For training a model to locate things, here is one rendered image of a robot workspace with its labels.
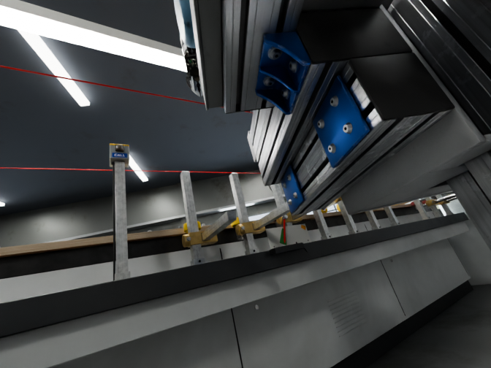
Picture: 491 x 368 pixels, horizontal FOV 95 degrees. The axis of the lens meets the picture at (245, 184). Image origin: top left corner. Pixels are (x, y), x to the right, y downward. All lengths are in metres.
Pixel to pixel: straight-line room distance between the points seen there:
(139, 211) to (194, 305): 5.91
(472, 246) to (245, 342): 2.69
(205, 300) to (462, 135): 0.86
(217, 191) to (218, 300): 5.66
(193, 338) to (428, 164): 1.03
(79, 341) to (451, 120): 0.95
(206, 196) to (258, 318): 5.43
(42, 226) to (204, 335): 6.93
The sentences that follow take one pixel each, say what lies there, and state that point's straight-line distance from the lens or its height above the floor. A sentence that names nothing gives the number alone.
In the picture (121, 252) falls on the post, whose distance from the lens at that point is 0.90.
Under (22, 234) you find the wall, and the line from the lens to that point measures 8.02.
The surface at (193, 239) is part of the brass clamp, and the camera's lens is 0.94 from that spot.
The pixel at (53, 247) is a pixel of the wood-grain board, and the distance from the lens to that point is 1.12.
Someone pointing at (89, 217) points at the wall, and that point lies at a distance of 7.24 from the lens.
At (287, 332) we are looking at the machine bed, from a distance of 1.37.
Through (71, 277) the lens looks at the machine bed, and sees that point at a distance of 1.12.
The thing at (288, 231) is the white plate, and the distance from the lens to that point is 1.17.
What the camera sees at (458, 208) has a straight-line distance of 3.19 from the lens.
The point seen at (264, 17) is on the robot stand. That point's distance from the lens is 0.32.
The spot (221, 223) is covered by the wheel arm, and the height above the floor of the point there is 0.79.
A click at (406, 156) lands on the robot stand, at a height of 0.71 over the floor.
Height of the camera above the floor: 0.61
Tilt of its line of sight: 22 degrees up
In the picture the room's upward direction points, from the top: 14 degrees counter-clockwise
